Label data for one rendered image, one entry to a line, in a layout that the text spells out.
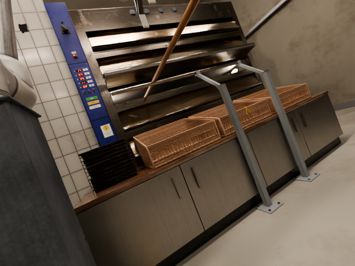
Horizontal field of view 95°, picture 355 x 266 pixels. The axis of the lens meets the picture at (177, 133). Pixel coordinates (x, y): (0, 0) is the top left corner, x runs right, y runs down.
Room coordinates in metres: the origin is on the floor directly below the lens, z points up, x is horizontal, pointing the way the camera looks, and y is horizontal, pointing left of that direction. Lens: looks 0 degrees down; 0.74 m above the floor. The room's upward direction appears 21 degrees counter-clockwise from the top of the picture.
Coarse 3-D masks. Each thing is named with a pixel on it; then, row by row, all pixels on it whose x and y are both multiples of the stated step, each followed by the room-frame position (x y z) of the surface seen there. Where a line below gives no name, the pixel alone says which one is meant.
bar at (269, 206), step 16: (224, 64) 1.49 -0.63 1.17; (240, 64) 1.54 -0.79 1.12; (160, 80) 1.25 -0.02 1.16; (208, 80) 1.28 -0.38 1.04; (272, 80) 1.35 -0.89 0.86; (224, 96) 1.17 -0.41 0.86; (272, 96) 1.36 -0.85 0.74; (240, 128) 1.17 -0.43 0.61; (288, 128) 1.34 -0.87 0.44; (240, 144) 1.19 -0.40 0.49; (256, 176) 1.16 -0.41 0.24; (304, 176) 1.35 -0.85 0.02; (256, 208) 1.21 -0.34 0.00; (272, 208) 1.13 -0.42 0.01
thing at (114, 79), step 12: (240, 48) 1.90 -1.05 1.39; (252, 48) 2.03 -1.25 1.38; (180, 60) 1.59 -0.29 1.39; (192, 60) 1.68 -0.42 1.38; (204, 60) 1.80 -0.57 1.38; (216, 60) 1.92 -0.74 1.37; (228, 60) 2.06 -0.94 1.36; (120, 72) 1.38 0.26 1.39; (132, 72) 1.44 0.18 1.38; (144, 72) 1.52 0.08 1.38; (168, 72) 1.70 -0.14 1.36; (108, 84) 1.46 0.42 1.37; (120, 84) 1.54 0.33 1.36
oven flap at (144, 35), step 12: (192, 24) 1.92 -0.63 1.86; (204, 24) 1.97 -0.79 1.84; (216, 24) 2.03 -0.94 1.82; (228, 24) 2.08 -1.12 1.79; (96, 36) 1.51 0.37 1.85; (108, 36) 1.54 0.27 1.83; (120, 36) 1.58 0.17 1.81; (132, 36) 1.61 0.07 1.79; (144, 36) 1.65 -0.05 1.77; (156, 36) 1.66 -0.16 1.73; (168, 36) 1.71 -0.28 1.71; (180, 36) 1.78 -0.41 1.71; (96, 48) 1.45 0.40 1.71; (108, 48) 1.51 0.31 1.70
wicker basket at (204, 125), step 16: (160, 128) 1.54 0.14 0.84; (176, 128) 1.58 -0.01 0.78; (192, 128) 1.15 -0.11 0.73; (208, 128) 1.19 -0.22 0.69; (144, 144) 1.45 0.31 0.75; (160, 144) 1.06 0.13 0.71; (176, 144) 1.09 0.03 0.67; (192, 144) 1.13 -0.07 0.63; (208, 144) 1.17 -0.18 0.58; (144, 160) 1.33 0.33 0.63; (160, 160) 1.04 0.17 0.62
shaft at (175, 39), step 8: (192, 0) 0.61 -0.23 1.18; (192, 8) 0.64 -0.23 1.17; (184, 16) 0.68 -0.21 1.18; (184, 24) 0.71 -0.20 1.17; (176, 32) 0.77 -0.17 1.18; (176, 40) 0.81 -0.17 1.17; (168, 48) 0.89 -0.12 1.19; (168, 56) 0.95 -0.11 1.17; (160, 64) 1.05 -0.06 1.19; (160, 72) 1.13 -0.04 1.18; (152, 80) 1.27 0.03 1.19; (144, 96) 1.62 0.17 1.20
